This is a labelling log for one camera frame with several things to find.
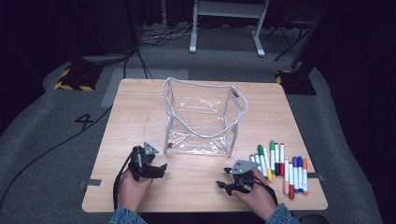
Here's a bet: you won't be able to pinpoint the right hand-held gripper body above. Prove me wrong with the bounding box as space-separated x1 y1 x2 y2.
228 159 261 197

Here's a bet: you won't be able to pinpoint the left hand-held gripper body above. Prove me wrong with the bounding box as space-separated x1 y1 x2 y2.
128 141 161 182

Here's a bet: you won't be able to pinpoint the group of coloured markers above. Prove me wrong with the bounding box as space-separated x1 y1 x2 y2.
248 139 309 201

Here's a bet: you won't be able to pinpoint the clear plastic bag white trim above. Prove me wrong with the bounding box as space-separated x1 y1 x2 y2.
162 77 249 159

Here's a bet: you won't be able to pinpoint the person's left hand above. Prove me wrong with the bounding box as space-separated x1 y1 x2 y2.
117 170 154 214

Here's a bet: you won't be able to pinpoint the person's right hand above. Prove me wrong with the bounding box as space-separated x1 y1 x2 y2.
231 169 278 222

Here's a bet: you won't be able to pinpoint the yellow-black striped stand base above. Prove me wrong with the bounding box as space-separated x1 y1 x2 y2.
53 63 104 92
275 69 318 96

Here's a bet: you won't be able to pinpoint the black folding stand legs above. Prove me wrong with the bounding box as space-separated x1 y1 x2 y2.
264 18 312 62

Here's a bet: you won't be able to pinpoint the black right gripper strap cable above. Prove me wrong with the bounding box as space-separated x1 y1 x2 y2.
252 176 278 206

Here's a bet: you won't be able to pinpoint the long black floor cable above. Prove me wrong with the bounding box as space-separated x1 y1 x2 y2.
0 105 114 206

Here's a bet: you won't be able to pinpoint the thin black floor cable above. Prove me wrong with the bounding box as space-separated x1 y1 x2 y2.
122 48 153 79

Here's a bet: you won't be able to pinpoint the tangle of black floor cables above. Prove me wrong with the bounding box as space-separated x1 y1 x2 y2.
139 17 204 48

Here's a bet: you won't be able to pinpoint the white metal desk frame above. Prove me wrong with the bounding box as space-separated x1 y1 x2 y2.
189 0 270 58

